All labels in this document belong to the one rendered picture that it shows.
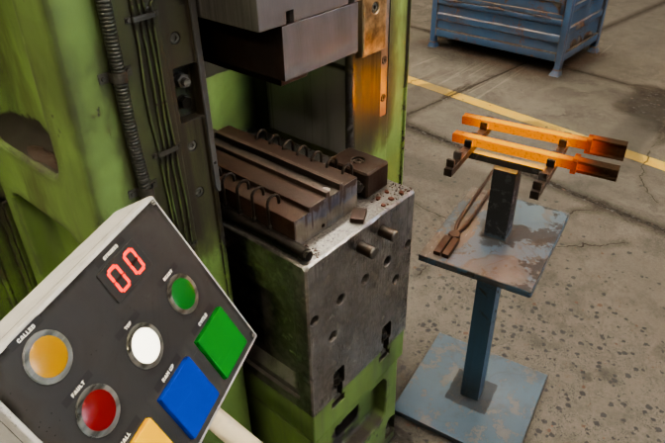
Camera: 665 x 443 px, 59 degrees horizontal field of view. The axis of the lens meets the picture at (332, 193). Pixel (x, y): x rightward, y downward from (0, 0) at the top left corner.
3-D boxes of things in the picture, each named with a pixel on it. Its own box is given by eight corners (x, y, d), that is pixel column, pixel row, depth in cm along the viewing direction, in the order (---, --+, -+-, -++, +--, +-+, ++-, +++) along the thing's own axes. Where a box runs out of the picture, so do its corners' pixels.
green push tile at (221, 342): (248, 341, 90) (221, 305, 87) (228, 379, 84) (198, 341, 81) (239, 343, 91) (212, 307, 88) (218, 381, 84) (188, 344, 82)
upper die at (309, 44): (357, 51, 114) (358, 1, 109) (285, 82, 101) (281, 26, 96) (216, 16, 137) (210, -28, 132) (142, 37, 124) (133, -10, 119)
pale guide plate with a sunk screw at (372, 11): (386, 48, 141) (388, -26, 132) (362, 58, 136) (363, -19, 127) (378, 46, 143) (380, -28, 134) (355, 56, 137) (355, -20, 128)
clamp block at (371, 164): (388, 184, 140) (389, 160, 137) (366, 200, 135) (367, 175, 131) (349, 169, 147) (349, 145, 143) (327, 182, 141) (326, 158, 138)
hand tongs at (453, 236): (500, 158, 200) (501, 155, 199) (513, 161, 198) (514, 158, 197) (432, 254, 156) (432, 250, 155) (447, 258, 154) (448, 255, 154)
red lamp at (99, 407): (128, 416, 68) (121, 391, 66) (91, 444, 65) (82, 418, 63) (113, 401, 70) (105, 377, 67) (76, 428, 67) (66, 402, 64)
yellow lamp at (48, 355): (80, 365, 65) (70, 336, 63) (40, 391, 62) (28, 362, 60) (66, 351, 67) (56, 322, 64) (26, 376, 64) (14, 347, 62)
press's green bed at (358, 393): (397, 436, 187) (404, 327, 162) (319, 527, 163) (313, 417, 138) (273, 351, 218) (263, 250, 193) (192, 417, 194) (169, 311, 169)
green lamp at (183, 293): (205, 301, 84) (201, 278, 82) (178, 318, 81) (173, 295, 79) (191, 292, 86) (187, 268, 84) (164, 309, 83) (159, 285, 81)
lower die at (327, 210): (356, 206, 132) (357, 173, 128) (295, 248, 120) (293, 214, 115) (232, 151, 156) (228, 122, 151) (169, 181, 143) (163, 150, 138)
